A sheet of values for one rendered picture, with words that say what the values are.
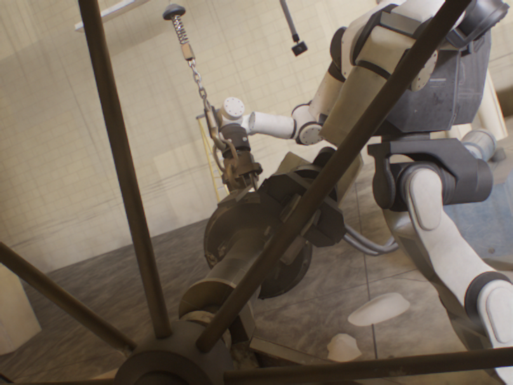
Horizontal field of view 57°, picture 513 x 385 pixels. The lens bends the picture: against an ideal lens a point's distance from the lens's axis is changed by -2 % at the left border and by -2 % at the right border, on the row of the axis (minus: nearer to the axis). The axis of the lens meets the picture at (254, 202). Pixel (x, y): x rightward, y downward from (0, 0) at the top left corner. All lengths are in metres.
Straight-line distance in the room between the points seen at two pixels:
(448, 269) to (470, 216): 1.64
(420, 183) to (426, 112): 0.16
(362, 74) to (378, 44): 0.06
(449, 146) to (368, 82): 0.47
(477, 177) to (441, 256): 0.21
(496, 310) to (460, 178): 0.33
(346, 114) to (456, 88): 0.45
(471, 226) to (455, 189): 1.67
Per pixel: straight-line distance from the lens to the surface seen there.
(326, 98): 1.47
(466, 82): 1.24
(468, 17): 1.06
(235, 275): 0.95
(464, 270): 1.29
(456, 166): 1.23
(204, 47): 9.39
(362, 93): 0.80
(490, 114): 7.25
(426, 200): 1.16
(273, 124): 1.49
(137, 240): 0.64
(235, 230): 1.25
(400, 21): 0.88
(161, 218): 9.92
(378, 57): 0.81
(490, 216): 2.87
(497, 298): 1.30
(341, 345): 2.63
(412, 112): 1.13
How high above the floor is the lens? 1.20
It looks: 7 degrees down
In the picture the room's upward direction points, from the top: 21 degrees counter-clockwise
